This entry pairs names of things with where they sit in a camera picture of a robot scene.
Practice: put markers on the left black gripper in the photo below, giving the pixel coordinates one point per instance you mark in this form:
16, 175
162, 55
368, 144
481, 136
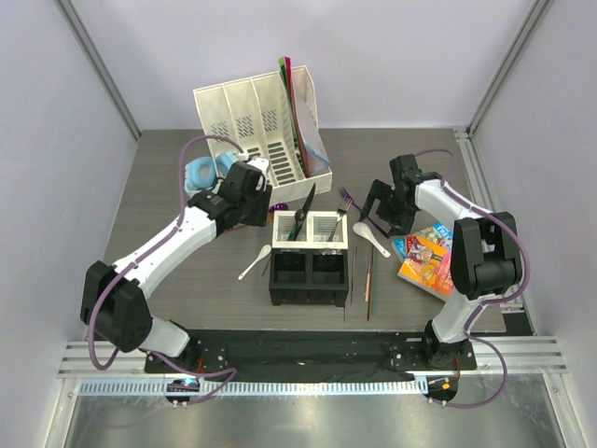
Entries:
260, 216

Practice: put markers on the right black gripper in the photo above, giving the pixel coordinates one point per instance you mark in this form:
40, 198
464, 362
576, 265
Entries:
381, 190

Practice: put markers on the purple metallic spoon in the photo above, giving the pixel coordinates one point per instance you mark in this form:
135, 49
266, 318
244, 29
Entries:
279, 206

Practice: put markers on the silver metal fork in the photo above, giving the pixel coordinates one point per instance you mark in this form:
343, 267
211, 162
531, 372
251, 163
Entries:
342, 210

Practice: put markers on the teal handled black knife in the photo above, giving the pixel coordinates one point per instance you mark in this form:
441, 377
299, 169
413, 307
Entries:
308, 202

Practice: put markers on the black plastic knife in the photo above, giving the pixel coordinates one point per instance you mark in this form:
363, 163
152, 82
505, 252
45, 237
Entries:
299, 217

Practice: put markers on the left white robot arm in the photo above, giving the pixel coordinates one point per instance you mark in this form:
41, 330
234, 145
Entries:
115, 295

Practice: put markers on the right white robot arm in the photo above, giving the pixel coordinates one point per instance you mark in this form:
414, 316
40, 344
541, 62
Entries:
485, 257

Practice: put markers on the blue treehouse book underneath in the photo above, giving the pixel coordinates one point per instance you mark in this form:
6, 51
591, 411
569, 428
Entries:
438, 234

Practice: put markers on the brown wooden chopstick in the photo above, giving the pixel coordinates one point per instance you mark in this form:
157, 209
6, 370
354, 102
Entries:
368, 286

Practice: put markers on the purple plastic fork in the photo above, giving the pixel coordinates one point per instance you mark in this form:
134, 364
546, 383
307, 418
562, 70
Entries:
346, 195

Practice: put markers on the thin dark metal chopstick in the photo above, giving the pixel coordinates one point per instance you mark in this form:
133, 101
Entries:
350, 296

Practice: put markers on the light blue headphones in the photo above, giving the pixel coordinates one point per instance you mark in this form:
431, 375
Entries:
204, 172

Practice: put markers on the Roald Dahl colourful book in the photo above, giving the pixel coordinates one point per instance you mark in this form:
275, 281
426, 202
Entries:
428, 266

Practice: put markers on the white two-slot utensil container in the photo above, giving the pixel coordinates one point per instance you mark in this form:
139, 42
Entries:
321, 230

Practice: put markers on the coloured plastic folders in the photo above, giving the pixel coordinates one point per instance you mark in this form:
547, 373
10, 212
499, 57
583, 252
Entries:
302, 106

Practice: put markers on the black two-slot utensil container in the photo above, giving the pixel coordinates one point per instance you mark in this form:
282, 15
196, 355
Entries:
309, 277

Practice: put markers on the white file organizer rack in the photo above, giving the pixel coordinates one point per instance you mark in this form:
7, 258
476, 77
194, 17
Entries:
255, 113

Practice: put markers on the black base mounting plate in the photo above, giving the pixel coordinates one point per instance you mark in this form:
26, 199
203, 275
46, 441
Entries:
314, 357

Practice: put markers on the slotted cable duct strip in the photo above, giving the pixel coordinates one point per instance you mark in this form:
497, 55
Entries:
181, 387

